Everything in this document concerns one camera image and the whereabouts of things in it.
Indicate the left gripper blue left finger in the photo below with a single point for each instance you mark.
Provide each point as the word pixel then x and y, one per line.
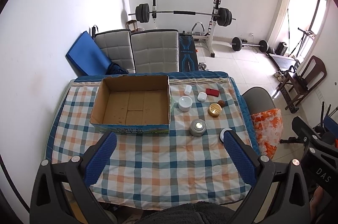
pixel 98 156

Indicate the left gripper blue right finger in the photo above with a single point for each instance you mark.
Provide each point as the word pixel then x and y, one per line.
pixel 240 155

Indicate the white jar black lid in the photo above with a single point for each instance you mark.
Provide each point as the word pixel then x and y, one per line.
pixel 222 133

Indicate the silver round tin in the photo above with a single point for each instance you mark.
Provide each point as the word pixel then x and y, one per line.
pixel 197 127

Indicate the gold round tin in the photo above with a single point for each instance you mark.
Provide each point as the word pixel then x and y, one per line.
pixel 214 110

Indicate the red rectangular case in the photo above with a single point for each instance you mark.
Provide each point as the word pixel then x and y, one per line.
pixel 212 92

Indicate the white round jar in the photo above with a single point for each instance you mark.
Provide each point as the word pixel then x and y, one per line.
pixel 185 103

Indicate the orange white cloth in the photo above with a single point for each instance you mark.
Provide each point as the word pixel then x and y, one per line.
pixel 268 127

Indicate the plaid tablecloth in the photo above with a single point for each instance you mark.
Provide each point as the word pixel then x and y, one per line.
pixel 158 171

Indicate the grey chair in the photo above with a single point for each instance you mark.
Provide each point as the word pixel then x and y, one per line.
pixel 258 100

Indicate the open cardboard box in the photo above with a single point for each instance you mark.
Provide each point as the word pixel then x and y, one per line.
pixel 138 104

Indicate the dark wooden chair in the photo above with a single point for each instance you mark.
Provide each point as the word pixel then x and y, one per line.
pixel 296 87

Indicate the blue knitted fabric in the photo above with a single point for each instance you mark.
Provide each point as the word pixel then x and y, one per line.
pixel 115 69

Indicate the blue folded mat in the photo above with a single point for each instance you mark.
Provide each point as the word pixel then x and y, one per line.
pixel 87 57

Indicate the black blue bench pad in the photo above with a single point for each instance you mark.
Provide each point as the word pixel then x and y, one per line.
pixel 188 61

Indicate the barbell on floor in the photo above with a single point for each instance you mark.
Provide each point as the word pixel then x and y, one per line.
pixel 237 44

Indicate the left grey quilted cushion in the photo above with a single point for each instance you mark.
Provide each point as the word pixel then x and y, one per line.
pixel 116 45

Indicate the grey quilted cushion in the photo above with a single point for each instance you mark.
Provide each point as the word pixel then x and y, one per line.
pixel 155 51
pixel 116 45

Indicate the right grey quilted cushion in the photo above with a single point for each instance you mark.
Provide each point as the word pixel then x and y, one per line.
pixel 155 51

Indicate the white weight bench rack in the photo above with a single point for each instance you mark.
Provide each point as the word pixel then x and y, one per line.
pixel 207 36

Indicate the barbell on rack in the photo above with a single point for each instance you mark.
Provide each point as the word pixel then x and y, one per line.
pixel 223 18

